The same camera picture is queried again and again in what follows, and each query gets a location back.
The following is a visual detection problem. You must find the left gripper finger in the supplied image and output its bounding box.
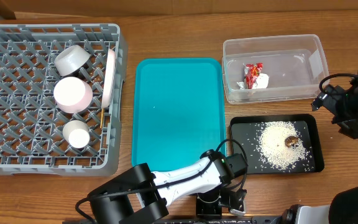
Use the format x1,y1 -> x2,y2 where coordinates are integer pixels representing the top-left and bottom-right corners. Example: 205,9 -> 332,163
228,189 -> 247,216
196,192 -> 222,218

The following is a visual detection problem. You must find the white rice pile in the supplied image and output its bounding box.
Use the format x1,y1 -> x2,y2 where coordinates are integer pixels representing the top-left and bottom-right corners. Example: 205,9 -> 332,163
244,121 -> 315,174

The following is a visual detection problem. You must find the brown food piece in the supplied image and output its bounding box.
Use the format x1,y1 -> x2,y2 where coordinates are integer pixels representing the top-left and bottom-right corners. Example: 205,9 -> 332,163
285,136 -> 299,148

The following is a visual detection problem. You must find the white napkin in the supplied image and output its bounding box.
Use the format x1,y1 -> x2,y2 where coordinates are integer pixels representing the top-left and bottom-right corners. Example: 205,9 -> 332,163
237,73 -> 269,90

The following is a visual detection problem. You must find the red snack wrapper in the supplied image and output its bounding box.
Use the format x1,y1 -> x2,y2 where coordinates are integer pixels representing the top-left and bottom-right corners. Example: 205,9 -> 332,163
244,63 -> 263,89

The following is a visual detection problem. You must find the wooden chopstick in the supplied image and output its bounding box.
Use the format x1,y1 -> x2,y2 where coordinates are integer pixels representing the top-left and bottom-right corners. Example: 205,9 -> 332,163
100,108 -> 104,129

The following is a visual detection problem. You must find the small white cup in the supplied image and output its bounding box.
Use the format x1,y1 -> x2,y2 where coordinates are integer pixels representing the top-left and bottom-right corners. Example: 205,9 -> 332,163
62,120 -> 90,149

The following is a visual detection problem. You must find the white round plate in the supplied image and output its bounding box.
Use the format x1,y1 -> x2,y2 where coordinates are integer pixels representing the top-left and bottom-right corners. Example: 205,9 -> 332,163
101,49 -> 116,108

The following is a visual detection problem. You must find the pink shallow bowl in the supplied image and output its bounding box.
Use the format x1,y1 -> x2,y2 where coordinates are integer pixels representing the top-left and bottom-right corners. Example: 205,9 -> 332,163
53,77 -> 93,114

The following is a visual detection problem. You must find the grey bowl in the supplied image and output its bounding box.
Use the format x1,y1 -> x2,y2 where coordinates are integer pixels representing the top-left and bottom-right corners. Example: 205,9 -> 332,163
54,45 -> 91,77

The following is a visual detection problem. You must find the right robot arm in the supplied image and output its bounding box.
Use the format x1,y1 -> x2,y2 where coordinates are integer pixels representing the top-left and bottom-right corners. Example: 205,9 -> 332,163
274,71 -> 358,224

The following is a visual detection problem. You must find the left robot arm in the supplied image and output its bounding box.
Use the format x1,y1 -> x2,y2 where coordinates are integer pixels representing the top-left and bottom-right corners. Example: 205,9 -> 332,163
88,150 -> 248,224

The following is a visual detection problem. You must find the clear plastic bin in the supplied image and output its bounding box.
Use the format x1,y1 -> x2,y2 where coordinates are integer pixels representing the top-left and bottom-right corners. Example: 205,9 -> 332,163
222,34 -> 329,104

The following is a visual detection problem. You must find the black rectangular tray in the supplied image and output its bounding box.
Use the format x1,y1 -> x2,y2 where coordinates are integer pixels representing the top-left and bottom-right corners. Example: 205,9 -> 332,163
230,114 -> 324,174

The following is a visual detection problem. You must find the teal plastic tray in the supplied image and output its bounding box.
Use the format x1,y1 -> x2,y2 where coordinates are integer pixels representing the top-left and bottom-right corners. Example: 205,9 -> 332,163
132,58 -> 226,172

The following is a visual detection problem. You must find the grey plastic dish rack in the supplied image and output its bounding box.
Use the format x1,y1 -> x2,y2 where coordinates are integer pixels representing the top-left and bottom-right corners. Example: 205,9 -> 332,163
0,24 -> 128,176

